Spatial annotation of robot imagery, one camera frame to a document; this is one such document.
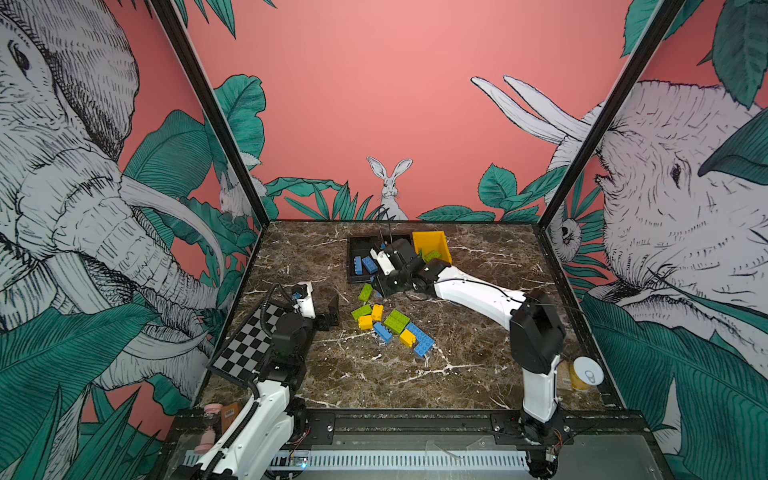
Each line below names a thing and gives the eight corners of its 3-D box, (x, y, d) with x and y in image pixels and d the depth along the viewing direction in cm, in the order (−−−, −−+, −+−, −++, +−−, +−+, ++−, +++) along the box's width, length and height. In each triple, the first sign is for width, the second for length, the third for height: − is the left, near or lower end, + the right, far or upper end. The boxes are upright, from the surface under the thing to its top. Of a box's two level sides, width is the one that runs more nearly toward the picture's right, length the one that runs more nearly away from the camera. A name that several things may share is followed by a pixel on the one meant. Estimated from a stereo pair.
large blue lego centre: (398, 338, 92) (398, 334, 90) (410, 324, 95) (411, 321, 93) (422, 358, 88) (422, 355, 86) (434, 344, 91) (435, 340, 89)
